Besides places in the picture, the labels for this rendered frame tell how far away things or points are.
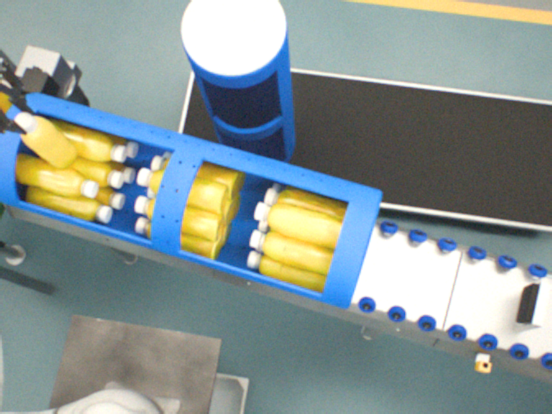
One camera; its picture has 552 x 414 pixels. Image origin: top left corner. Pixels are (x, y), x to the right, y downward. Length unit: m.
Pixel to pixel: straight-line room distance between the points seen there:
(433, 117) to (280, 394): 1.21
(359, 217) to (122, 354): 0.65
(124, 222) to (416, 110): 1.38
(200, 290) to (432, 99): 1.18
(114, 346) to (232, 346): 1.03
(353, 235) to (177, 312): 1.38
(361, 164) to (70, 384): 1.42
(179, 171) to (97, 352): 0.49
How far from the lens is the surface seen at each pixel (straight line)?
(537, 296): 1.65
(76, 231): 1.92
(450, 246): 1.72
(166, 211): 1.50
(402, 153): 2.65
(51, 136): 1.55
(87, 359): 1.70
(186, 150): 1.53
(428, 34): 3.05
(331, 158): 2.63
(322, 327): 2.64
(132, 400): 1.44
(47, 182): 1.68
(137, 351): 1.67
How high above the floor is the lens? 2.63
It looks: 75 degrees down
